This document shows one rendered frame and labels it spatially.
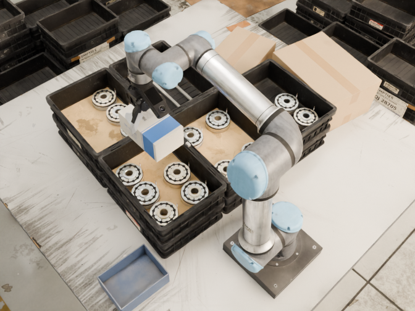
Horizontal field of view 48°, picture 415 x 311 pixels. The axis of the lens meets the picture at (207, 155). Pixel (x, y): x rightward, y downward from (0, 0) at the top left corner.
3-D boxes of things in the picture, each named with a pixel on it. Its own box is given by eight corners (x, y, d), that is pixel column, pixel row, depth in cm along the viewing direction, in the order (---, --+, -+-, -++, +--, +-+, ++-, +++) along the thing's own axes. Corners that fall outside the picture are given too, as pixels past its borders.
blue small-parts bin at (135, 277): (145, 251, 172) (144, 242, 167) (170, 281, 166) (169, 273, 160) (99, 284, 164) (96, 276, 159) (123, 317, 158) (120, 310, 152)
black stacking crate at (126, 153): (226, 203, 173) (228, 186, 164) (162, 248, 161) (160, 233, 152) (163, 139, 191) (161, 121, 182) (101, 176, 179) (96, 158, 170)
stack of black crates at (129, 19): (147, 28, 342) (143, -13, 315) (173, 48, 329) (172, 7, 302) (102, 52, 324) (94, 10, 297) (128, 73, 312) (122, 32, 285)
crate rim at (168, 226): (228, 189, 166) (228, 185, 164) (160, 236, 154) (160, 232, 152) (162, 123, 184) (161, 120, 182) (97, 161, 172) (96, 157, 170)
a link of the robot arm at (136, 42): (135, 50, 126) (117, 36, 130) (139, 80, 135) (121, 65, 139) (157, 37, 130) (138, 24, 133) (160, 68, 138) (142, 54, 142)
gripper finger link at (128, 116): (123, 126, 156) (134, 102, 152) (134, 136, 154) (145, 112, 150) (117, 126, 154) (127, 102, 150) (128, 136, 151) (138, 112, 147)
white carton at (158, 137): (183, 144, 160) (183, 126, 153) (157, 162, 155) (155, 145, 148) (147, 111, 169) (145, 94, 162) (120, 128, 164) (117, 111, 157)
